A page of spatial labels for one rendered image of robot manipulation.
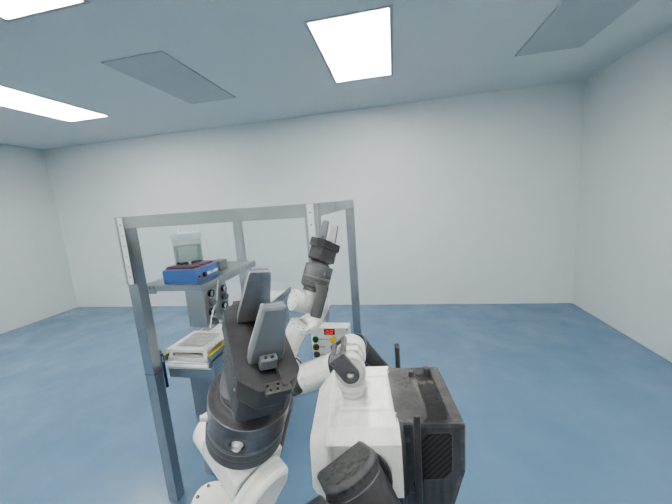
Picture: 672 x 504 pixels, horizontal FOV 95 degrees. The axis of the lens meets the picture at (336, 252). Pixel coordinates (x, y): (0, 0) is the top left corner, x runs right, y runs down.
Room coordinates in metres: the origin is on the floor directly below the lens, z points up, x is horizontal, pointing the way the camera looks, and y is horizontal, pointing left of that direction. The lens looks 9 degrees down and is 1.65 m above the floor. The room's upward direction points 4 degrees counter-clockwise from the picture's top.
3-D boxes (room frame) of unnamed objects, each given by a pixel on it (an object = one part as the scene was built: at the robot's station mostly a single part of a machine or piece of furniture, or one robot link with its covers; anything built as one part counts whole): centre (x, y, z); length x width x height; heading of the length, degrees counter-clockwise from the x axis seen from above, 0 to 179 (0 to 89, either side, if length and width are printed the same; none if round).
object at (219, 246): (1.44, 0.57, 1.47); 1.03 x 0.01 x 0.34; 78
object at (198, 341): (1.71, 0.83, 0.90); 0.25 x 0.24 x 0.02; 78
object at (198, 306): (1.65, 0.72, 1.15); 0.22 x 0.11 x 0.20; 168
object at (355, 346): (0.63, -0.02, 1.30); 0.10 x 0.07 x 0.09; 176
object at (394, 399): (0.62, -0.08, 1.10); 0.34 x 0.30 x 0.36; 176
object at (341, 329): (1.30, 0.05, 0.98); 0.17 x 0.06 x 0.26; 78
